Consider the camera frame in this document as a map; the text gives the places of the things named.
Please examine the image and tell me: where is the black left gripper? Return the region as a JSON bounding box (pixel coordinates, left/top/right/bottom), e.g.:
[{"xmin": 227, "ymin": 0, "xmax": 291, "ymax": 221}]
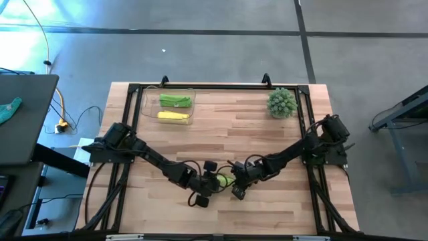
[{"xmin": 192, "ymin": 160, "xmax": 221, "ymax": 208}]

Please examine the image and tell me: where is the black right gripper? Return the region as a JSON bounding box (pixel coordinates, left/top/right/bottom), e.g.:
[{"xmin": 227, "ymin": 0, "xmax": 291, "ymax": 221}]
[{"xmin": 231, "ymin": 161, "xmax": 265, "ymax": 201}]

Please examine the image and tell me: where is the light green microfiber towel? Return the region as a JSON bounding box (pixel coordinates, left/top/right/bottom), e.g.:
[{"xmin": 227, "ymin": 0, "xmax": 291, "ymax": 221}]
[{"xmin": 216, "ymin": 173, "xmax": 235, "ymax": 188}]

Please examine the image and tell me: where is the yellow microfiber towel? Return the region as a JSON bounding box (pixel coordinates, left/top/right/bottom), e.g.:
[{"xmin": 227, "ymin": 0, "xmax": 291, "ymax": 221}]
[{"xmin": 156, "ymin": 110, "xmax": 191, "ymax": 125}]

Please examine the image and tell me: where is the clear plastic basket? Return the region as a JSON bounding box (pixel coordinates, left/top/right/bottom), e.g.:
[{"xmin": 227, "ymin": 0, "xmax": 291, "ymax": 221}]
[{"xmin": 140, "ymin": 85, "xmax": 197, "ymax": 127}]

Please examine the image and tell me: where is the artificial plant in patterned pot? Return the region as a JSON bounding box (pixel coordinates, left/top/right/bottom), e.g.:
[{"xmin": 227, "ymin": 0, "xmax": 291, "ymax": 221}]
[{"xmin": 266, "ymin": 87, "xmax": 298, "ymax": 119}]

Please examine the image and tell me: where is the dark grey desk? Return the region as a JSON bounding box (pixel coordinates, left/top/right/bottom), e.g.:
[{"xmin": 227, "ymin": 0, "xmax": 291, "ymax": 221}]
[{"xmin": 0, "ymin": 74, "xmax": 60, "ymax": 167}]

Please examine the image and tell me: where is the grey metal side table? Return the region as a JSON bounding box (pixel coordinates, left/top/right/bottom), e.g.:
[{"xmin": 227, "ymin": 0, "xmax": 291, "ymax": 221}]
[{"xmin": 368, "ymin": 85, "xmax": 428, "ymax": 195}]

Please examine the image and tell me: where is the teal cloth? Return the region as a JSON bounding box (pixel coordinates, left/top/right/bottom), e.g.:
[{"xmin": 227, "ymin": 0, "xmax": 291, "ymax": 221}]
[{"xmin": 0, "ymin": 96, "xmax": 23, "ymax": 125}]

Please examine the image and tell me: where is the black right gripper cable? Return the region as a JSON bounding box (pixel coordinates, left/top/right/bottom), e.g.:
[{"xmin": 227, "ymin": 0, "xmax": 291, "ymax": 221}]
[{"xmin": 243, "ymin": 153, "xmax": 270, "ymax": 170}]

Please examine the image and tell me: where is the silver metal bracket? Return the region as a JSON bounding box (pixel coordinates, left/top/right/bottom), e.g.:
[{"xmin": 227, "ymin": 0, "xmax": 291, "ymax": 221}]
[
  {"xmin": 106, "ymin": 234, "xmax": 144, "ymax": 241},
  {"xmin": 292, "ymin": 235, "xmax": 330, "ymax": 241}
]

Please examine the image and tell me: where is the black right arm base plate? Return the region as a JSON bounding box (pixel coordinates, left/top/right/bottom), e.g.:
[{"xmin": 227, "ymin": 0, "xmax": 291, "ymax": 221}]
[{"xmin": 299, "ymin": 137, "xmax": 348, "ymax": 167}]

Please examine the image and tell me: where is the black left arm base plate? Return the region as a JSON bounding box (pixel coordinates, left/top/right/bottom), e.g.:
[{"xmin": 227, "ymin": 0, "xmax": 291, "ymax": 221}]
[{"xmin": 82, "ymin": 136, "xmax": 138, "ymax": 164}]

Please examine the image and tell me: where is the black power cable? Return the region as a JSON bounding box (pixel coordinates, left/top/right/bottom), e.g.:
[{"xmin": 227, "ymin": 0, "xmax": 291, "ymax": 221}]
[{"xmin": 49, "ymin": 96, "xmax": 104, "ymax": 135}]

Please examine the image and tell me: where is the thin yellow cable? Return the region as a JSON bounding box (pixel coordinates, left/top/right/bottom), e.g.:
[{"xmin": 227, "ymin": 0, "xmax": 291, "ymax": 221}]
[{"xmin": 21, "ymin": 0, "xmax": 68, "ymax": 131}]

